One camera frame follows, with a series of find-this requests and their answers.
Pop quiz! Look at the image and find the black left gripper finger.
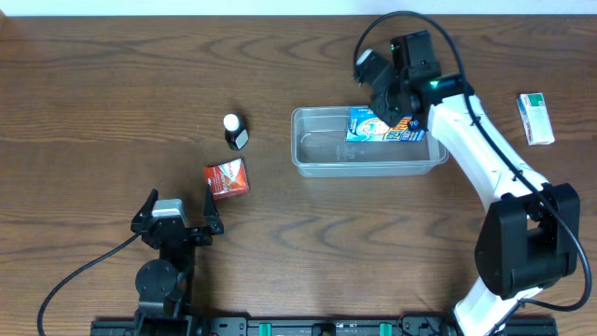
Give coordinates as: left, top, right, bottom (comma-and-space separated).
134, 189, 159, 222
202, 186, 220, 229

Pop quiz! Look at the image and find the blue fever patch box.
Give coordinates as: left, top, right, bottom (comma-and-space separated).
346, 106, 425, 143

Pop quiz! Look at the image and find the white green Panadol box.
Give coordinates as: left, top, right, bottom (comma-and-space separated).
517, 92, 555, 146

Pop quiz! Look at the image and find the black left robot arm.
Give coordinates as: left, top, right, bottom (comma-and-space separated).
125, 189, 224, 336

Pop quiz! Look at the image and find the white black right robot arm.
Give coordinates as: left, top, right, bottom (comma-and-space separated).
354, 31, 590, 335

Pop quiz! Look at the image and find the clear plastic container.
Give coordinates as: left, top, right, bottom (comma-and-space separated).
291, 106, 449, 177

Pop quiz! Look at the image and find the red Panadol box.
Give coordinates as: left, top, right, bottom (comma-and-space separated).
203, 159, 250, 200

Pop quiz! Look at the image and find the dark bottle white cap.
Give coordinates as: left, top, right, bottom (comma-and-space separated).
223, 114, 249, 150

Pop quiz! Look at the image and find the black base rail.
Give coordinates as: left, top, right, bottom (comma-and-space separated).
90, 315, 560, 336

